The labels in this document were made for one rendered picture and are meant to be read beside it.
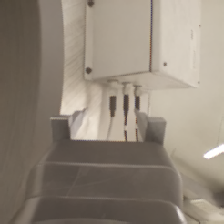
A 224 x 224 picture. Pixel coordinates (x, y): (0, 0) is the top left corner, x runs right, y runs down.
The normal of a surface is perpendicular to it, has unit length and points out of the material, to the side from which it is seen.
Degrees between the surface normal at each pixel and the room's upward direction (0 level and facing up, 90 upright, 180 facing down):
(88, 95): 90
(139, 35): 138
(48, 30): 90
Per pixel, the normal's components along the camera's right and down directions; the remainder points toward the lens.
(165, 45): 0.75, 0.04
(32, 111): -0.65, -0.12
